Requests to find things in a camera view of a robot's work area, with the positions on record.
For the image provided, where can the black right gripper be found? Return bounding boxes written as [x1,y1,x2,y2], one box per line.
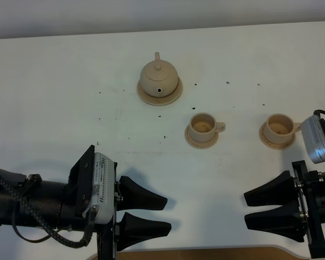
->
[244,160,325,258]

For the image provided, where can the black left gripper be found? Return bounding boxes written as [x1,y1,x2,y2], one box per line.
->
[60,145,171,259]

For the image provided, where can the beige ceramic teapot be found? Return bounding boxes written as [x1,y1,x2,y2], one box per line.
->
[139,52,179,98]

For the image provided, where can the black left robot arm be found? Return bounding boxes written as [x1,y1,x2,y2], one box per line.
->
[0,146,172,259]

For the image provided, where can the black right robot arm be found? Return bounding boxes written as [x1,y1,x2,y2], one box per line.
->
[244,161,325,258]

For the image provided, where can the beige teacup near teapot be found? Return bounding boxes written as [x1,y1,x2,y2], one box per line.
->
[187,113,226,143]

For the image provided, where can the beige teapot saucer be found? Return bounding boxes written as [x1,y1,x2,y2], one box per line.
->
[136,78,183,106]

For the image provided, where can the beige saucer under far teacup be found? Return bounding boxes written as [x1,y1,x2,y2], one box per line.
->
[259,124,295,150]

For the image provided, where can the beige saucer under teacup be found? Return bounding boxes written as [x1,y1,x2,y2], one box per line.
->
[259,124,295,150]
[184,126,219,149]

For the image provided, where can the beige teacup far right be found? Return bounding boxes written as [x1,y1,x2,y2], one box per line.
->
[263,114,301,146]

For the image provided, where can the beige saucer under near teacup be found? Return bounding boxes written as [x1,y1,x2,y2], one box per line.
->
[184,126,219,149]

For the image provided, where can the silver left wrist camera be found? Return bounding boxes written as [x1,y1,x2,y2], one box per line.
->
[82,152,116,225]

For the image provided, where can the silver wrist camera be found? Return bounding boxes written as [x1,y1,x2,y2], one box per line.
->
[82,152,116,225]
[300,115,325,164]

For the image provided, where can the black braided camera cable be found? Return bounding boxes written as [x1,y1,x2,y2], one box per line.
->
[0,164,96,249]

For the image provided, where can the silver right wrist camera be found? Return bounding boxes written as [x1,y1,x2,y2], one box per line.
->
[300,115,325,164]

